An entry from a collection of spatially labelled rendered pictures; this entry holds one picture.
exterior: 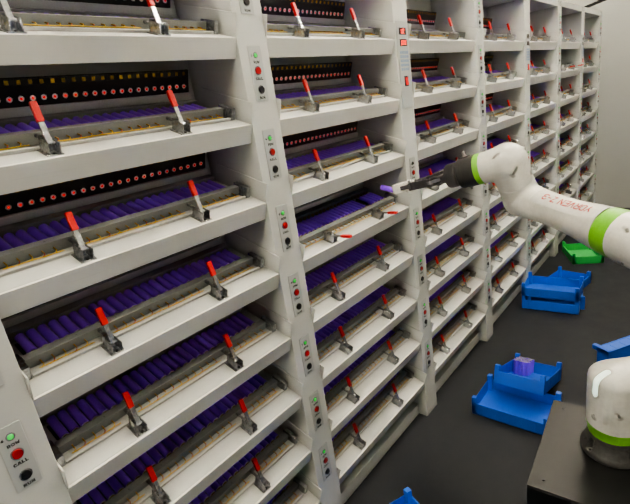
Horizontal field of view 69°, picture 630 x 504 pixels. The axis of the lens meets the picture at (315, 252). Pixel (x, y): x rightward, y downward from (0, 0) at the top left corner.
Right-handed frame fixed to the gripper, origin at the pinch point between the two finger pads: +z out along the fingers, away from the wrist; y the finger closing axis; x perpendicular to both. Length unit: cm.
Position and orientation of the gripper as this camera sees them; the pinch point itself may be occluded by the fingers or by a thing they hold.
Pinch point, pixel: (403, 187)
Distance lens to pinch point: 157.5
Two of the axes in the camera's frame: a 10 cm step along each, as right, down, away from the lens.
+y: -6.3, 3.2, -7.0
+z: -7.1, 1.0, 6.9
